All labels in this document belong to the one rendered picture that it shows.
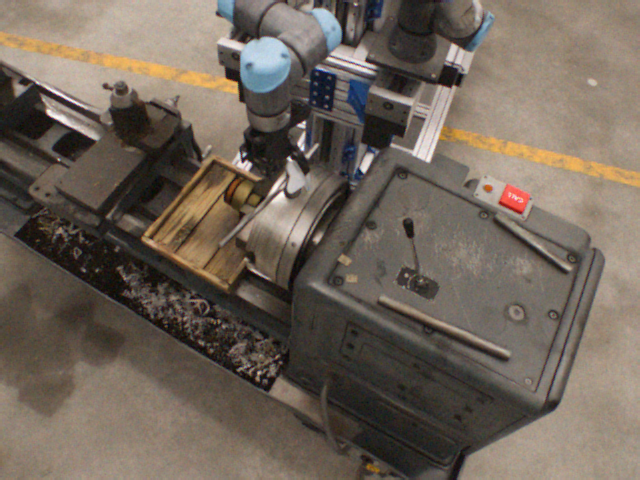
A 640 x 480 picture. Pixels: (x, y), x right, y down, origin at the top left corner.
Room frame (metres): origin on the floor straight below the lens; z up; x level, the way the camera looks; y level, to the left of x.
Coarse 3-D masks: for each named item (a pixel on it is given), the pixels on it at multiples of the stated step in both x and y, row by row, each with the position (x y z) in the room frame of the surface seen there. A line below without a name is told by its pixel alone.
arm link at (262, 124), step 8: (248, 112) 0.62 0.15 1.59; (288, 112) 0.64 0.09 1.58; (248, 120) 0.63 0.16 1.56; (256, 120) 0.61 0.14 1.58; (264, 120) 0.61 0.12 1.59; (272, 120) 0.61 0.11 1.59; (280, 120) 0.62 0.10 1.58; (288, 120) 0.64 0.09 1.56; (256, 128) 0.61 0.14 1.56; (264, 128) 0.61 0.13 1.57; (272, 128) 0.61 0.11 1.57; (280, 128) 0.62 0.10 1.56
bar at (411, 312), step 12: (384, 300) 0.46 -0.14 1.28; (396, 300) 0.47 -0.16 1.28; (408, 312) 0.45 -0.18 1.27; (420, 312) 0.45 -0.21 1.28; (432, 324) 0.43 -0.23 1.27; (444, 324) 0.43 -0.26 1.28; (456, 336) 0.41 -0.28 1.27; (468, 336) 0.41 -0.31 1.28; (480, 348) 0.39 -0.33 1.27; (492, 348) 0.39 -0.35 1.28; (504, 348) 0.40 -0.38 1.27
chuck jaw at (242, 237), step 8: (240, 208) 0.74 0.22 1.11; (248, 208) 0.74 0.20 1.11; (240, 216) 0.72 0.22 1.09; (248, 224) 0.69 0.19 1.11; (240, 232) 0.66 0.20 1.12; (248, 232) 0.67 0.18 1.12; (240, 240) 0.64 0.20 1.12; (240, 248) 0.63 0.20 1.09; (248, 256) 0.61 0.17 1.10; (256, 256) 0.61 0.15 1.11
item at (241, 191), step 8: (232, 184) 0.80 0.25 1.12; (240, 184) 0.80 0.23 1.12; (248, 184) 0.80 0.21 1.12; (232, 192) 0.78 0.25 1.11; (240, 192) 0.78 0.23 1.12; (248, 192) 0.77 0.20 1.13; (224, 200) 0.77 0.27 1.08; (232, 200) 0.76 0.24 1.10; (240, 200) 0.76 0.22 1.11; (248, 200) 0.76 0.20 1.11; (256, 200) 0.77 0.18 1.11
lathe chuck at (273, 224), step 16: (320, 176) 0.78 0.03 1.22; (304, 192) 0.72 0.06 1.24; (272, 208) 0.68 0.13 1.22; (288, 208) 0.68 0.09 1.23; (256, 224) 0.65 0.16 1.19; (272, 224) 0.65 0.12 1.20; (288, 224) 0.65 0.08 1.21; (256, 240) 0.62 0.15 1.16; (272, 240) 0.62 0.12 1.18; (272, 256) 0.59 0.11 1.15; (256, 272) 0.60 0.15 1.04; (272, 272) 0.58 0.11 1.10
